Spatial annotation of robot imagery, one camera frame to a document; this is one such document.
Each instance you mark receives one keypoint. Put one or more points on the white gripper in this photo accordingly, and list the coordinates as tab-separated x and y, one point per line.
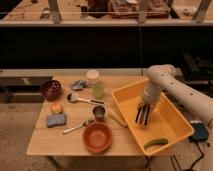
150	96

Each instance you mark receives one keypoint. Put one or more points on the yellow plastic tray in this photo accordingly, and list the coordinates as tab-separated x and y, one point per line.
166	121

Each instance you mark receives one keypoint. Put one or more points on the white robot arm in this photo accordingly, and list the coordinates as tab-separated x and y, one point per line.
162	77

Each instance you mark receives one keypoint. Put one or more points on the yellow banana toy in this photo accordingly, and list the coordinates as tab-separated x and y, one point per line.
118	119

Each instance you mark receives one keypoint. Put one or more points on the green pepper toy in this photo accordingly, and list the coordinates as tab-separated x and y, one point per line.
160	141

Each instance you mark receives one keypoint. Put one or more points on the small metal cup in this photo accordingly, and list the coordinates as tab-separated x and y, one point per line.
99	113

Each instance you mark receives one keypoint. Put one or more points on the green translucent cup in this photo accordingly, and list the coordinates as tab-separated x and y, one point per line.
98	90

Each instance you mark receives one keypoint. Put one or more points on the orange bowl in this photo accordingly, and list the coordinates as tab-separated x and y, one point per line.
97	137

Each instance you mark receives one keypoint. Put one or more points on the metal spoon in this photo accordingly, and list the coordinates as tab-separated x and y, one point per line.
85	123

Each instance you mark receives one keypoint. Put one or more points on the blue box on floor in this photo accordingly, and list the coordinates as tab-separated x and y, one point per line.
200	133

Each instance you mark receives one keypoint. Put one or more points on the white lidded jar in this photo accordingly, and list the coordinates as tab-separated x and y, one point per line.
92	76

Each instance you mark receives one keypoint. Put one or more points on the wooden table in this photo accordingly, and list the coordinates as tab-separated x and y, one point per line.
51	142

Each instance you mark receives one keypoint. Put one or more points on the crumpled blue cloth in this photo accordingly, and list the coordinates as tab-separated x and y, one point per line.
78	85

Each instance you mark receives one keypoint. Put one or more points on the small orange fruit toy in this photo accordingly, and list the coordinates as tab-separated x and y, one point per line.
56	108

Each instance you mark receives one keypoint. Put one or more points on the blue sponge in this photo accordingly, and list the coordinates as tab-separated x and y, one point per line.
55	120

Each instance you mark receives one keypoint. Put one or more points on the dark purple bowl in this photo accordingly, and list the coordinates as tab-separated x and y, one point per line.
51	90

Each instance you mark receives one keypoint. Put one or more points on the white handled brush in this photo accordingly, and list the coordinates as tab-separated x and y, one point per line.
74	97

